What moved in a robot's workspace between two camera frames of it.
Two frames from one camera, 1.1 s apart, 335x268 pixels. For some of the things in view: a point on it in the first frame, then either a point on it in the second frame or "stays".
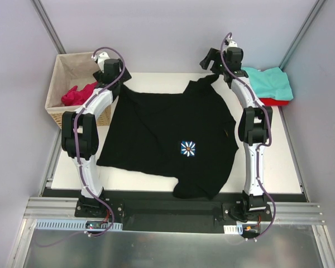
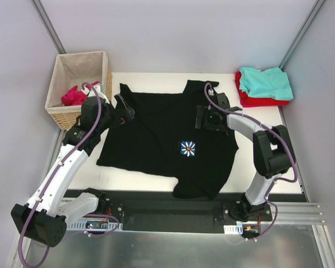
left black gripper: (124, 77) to (118, 112)
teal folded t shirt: (270, 84) stays
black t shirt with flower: (191, 136) stays
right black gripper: (209, 59) to (200, 118)
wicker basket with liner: (71, 70) stays
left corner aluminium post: (48, 27) stays
